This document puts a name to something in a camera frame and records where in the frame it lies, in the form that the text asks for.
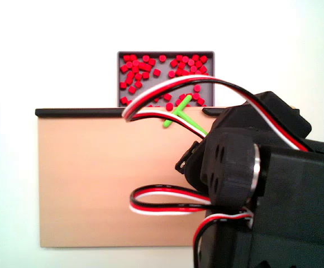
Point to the green T-shaped pusher tool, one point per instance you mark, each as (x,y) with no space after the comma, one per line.
(185,104)

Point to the beige flat board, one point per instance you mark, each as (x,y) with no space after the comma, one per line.
(95,167)

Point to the grey rectangular container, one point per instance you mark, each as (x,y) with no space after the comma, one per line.
(162,67)

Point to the black edge rail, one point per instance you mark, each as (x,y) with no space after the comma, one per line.
(78,112)
(213,111)

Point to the red cylindrical granule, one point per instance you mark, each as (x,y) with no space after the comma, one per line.
(162,58)
(132,89)
(197,88)
(167,96)
(123,85)
(171,74)
(156,72)

